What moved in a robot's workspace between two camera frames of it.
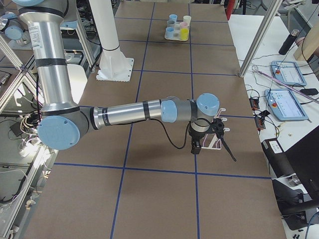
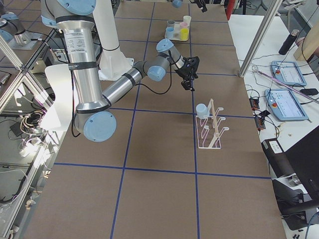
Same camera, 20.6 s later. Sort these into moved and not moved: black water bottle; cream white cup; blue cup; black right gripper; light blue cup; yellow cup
Moved: light blue cup; black right gripper
Not moved: yellow cup; black water bottle; cream white cup; blue cup
